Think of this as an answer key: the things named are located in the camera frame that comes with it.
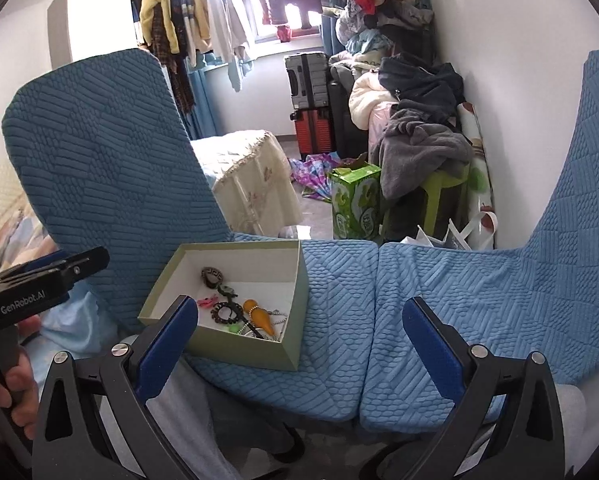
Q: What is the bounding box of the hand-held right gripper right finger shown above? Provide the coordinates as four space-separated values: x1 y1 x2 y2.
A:
401 296 566 480

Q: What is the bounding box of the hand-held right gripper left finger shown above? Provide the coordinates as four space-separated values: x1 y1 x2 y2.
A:
31 294 200 480

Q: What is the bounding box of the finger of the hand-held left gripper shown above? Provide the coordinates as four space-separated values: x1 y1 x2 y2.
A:
0 246 110 289
0 251 70 281

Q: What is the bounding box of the black bead bracelet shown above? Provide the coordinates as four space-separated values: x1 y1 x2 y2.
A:
212 302 244 324

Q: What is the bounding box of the brown patterned bangle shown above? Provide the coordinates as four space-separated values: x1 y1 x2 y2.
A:
201 266 226 291

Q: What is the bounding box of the pale green cardboard box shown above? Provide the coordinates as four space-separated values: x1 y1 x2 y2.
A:
138 240 310 372

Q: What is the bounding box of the orange wooden gourd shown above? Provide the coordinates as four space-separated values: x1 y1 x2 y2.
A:
243 298 276 337

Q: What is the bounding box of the silver chain necklace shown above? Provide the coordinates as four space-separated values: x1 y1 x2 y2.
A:
266 309 289 345

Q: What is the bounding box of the person's left hand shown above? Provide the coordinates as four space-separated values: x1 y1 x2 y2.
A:
0 350 41 416

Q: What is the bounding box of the light blue cloth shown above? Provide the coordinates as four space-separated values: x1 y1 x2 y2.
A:
40 280 120 346

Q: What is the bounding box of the patterned bed sheet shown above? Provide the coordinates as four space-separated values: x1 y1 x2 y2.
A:
0 162 55 271

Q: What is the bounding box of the blue quilted sofa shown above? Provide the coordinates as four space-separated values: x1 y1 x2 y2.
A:
1 49 599 433

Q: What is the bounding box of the grey trouser leg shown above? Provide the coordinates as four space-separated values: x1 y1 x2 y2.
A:
144 360 305 480
554 385 587 480

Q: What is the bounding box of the white bag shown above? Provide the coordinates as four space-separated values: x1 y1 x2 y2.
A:
399 210 497 252

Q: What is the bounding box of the green plastic stool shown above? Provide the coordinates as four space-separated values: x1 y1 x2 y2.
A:
384 162 473 241

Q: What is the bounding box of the green printed carton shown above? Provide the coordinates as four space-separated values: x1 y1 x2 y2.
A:
328 157 385 242

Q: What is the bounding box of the floral rolled mat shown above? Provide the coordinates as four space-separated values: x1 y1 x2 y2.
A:
457 101 500 251

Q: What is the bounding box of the cream cloth covered table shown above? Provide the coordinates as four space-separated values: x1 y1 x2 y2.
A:
190 129 305 236

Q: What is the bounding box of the grey clothing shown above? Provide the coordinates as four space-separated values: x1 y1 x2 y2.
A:
369 110 475 201

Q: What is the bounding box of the blue curtain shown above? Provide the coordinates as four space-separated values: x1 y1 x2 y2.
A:
321 0 353 58
184 57 220 141

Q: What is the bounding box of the colourful cloth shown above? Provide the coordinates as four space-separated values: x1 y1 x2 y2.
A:
288 152 353 202

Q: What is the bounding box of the pink cloth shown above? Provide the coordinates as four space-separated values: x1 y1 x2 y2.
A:
367 102 403 161

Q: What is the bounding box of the red suitcase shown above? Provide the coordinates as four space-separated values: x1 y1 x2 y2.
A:
292 107 337 161

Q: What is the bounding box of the black suitcase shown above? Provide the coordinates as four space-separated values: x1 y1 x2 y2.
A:
327 62 370 158

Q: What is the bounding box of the white wardrobe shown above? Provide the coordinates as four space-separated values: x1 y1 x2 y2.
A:
47 0 143 68

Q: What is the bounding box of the cream fluffy clothing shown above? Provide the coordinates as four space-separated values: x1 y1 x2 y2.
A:
348 72 405 131

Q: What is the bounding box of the dark navy jacket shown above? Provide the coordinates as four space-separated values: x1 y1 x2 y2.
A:
379 55 465 126

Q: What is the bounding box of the row of hanging clothes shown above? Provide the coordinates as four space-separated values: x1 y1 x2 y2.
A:
137 0 255 116

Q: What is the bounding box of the grey suitcase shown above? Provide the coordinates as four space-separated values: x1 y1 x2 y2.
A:
284 52 330 111

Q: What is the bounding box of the pale blue clothing pile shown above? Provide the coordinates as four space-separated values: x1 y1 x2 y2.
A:
337 27 395 66

